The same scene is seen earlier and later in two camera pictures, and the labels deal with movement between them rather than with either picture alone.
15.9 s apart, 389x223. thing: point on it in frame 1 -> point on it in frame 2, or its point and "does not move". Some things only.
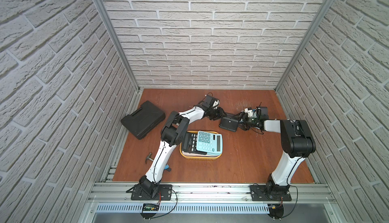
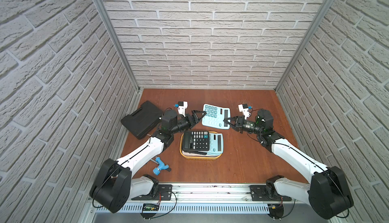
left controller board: x=149 y=211 does not move
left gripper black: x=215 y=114 -> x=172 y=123
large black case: x=143 y=120 does not move
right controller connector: x=276 y=211 does not move
